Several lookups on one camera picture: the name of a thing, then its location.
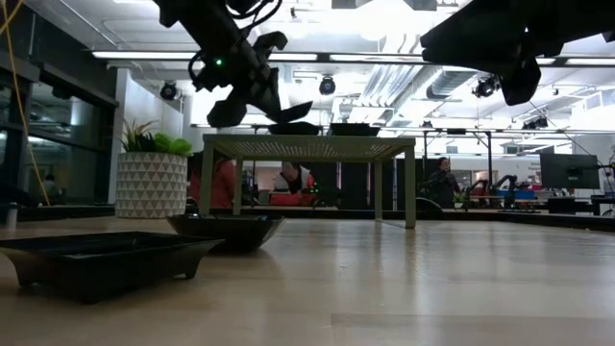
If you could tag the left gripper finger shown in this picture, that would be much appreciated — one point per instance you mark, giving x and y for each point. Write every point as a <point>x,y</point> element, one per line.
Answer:
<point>257,103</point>
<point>273,91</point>

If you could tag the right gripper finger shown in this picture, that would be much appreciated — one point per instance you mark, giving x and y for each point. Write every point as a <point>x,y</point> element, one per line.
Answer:
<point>456,55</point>
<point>456,33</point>

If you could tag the black leaf-shaped mini plate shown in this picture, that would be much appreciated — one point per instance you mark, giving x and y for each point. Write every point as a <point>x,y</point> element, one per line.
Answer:
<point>226,233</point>
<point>295,113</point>
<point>293,129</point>

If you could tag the black small square mini plate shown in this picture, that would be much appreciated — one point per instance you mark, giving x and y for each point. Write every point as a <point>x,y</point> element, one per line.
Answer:
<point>105,269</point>
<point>348,132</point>

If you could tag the black wavy square mini plate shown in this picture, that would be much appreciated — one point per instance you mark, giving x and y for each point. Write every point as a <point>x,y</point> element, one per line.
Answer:
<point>376,129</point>

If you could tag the black background robot arm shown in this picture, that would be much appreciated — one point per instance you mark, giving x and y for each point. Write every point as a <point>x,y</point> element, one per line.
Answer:
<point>499,185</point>

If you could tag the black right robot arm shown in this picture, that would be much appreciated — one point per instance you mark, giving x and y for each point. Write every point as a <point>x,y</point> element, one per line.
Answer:
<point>591,19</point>

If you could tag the ceiling light strip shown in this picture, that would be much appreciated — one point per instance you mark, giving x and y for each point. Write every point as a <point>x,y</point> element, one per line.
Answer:
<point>591,61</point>
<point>375,58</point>
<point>298,56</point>
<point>144,55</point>
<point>547,61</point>

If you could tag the black ceiling spotlight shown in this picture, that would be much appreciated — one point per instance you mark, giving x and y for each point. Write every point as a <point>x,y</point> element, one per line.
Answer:
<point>327,85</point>
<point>487,86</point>
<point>535,124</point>
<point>169,91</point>

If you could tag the green perforated metal shelf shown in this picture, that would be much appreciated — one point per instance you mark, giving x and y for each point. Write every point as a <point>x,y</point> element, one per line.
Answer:
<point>307,144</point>

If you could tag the person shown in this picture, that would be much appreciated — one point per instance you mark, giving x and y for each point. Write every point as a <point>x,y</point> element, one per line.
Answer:
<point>49,187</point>
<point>221,185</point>
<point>442,185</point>
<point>293,182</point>

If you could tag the succulent in white pot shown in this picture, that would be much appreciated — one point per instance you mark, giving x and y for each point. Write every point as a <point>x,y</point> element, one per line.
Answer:
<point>151,187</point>

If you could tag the black computer monitor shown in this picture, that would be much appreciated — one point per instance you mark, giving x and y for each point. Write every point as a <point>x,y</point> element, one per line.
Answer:
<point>569,170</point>

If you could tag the small white cylinder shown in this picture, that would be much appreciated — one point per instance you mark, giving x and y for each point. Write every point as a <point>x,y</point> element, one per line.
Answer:
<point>11,218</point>

